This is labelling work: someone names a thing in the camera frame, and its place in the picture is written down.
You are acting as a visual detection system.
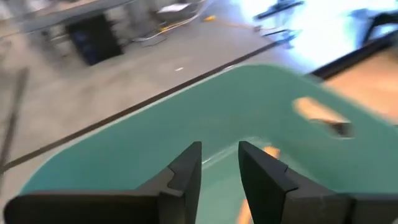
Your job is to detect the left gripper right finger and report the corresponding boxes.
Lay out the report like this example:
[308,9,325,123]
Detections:
[238,141,398,224]

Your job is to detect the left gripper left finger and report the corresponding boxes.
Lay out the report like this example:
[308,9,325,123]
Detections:
[2,141,203,224]

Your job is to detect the orange-handled fork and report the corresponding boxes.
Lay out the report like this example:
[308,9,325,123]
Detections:
[236,145,281,224]

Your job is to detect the teal plastic bin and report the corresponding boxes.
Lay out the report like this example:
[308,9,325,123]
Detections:
[20,63,398,224]

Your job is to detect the black cabinet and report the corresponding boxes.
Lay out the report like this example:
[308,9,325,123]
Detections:
[66,14,124,67]

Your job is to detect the dark metal floor bar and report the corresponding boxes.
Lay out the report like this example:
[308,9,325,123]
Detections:
[253,0,305,20]

